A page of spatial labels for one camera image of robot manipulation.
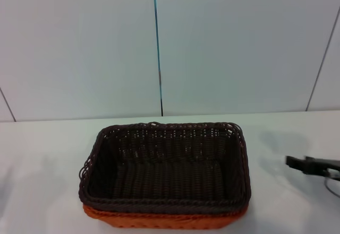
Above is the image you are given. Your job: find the dark brown woven plastic basket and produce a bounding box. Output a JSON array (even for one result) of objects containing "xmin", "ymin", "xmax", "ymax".
[{"xmin": 78, "ymin": 122, "xmax": 252, "ymax": 211}]

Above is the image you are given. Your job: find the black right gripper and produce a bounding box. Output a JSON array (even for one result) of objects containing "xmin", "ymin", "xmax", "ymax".
[{"xmin": 285, "ymin": 155, "xmax": 340, "ymax": 178}]

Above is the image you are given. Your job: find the black cable with silver plug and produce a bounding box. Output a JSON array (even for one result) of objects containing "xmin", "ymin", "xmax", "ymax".
[{"xmin": 323, "ymin": 175, "xmax": 340, "ymax": 195}]

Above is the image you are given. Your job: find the orange woven plastic basket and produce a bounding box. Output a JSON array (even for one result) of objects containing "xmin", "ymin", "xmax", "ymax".
[{"xmin": 82, "ymin": 201, "xmax": 249, "ymax": 231}]

